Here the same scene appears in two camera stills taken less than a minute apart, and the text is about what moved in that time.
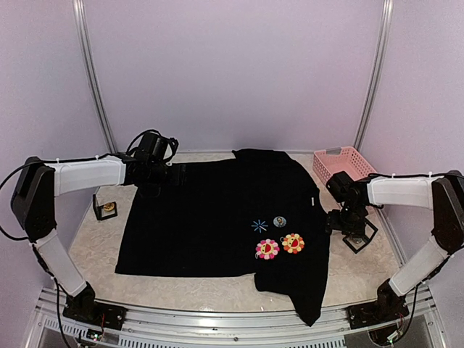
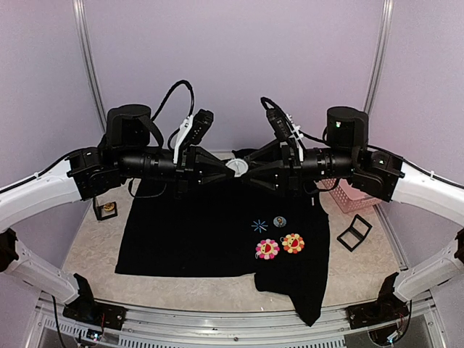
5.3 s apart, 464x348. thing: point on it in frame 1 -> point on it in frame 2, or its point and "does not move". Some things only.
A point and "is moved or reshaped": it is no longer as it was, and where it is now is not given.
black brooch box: (357, 243) is moved or reshaped
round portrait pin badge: (279, 222) does not move
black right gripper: (333, 223) -> (291, 174)
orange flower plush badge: (292, 243) does not move
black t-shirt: (257, 215) does not move
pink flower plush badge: (267, 249) does not move
